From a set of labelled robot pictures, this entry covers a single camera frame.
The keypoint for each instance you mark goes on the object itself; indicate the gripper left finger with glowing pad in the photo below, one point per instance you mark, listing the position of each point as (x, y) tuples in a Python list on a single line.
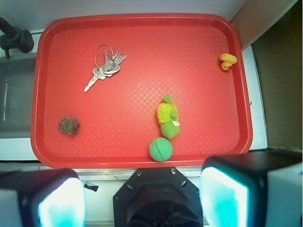
[(42, 198)]

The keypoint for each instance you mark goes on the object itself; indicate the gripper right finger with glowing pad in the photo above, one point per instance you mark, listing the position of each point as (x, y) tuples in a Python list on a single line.
[(256, 189)]

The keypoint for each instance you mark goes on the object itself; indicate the dark brown rock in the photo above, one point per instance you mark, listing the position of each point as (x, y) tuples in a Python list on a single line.
[(68, 125)]

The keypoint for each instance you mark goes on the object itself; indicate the green textured ball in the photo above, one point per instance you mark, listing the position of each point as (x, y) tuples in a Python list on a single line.
[(160, 149)]

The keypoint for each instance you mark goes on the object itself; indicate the green plush toy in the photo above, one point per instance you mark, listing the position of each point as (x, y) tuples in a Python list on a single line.
[(167, 115)]

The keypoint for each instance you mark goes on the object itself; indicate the red plastic tray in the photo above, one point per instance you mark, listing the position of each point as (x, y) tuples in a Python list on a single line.
[(174, 54)]

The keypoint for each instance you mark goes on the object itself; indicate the stainless steel sink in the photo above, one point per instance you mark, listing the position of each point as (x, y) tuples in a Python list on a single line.
[(16, 93)]

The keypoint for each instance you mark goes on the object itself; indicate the yellow rubber duck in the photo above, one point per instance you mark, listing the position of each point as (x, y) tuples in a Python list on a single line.
[(228, 60)]

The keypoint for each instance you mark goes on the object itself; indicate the silver key bunch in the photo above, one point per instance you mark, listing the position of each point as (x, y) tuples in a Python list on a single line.
[(108, 69)]

